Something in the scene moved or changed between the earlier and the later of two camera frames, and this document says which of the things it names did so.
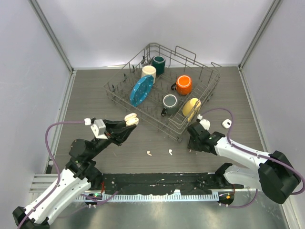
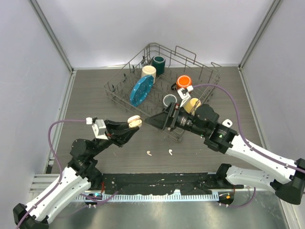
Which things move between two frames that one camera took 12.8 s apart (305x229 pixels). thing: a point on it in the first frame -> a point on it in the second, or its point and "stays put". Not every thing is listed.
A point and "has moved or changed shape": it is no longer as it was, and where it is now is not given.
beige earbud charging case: x=131 y=119 has moved or changed shape
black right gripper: x=192 y=146 -> x=160 y=120
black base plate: x=147 y=184 stays put
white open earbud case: x=226 y=123 stays put
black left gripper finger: x=110 y=126 stays put
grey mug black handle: x=170 y=101 stays put
